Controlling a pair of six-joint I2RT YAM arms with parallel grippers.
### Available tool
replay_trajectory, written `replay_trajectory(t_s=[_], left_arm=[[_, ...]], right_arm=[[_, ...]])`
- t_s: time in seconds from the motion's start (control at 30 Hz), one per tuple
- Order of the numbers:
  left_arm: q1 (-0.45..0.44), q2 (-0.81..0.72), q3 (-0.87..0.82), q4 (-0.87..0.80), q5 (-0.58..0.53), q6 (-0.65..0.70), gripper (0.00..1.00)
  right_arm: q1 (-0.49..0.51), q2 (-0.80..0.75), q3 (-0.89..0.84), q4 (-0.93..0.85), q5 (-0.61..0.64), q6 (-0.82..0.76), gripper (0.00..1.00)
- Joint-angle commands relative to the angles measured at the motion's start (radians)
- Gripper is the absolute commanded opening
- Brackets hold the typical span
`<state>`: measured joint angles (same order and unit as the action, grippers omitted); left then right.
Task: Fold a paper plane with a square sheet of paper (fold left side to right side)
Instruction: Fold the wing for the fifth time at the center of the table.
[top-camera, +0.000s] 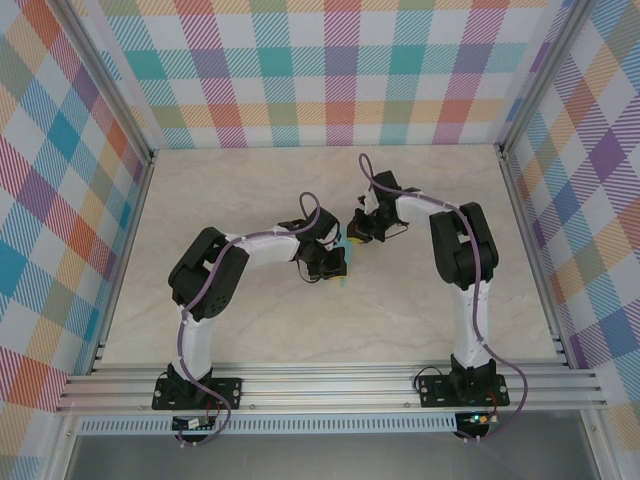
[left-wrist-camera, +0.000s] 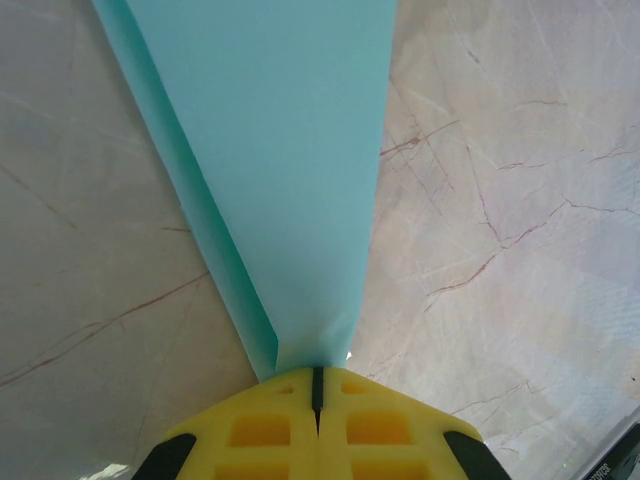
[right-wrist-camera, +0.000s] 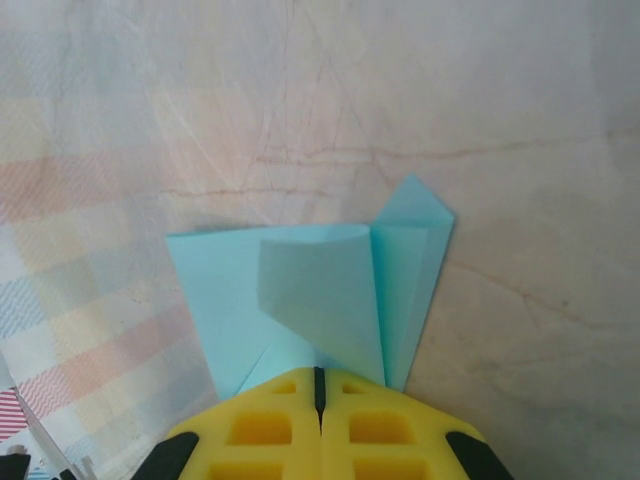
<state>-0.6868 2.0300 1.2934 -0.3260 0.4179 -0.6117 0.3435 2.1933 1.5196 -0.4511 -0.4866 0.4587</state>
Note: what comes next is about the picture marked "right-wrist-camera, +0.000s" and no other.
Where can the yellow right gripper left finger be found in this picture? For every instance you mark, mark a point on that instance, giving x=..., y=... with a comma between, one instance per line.
x=260, y=430

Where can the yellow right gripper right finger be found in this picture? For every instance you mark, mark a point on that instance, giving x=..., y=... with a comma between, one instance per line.
x=380, y=430

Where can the teal cloth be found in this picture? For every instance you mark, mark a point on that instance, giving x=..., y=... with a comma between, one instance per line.
x=310, y=290

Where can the aluminium side rail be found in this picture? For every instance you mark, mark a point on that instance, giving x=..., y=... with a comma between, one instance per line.
x=30, y=425

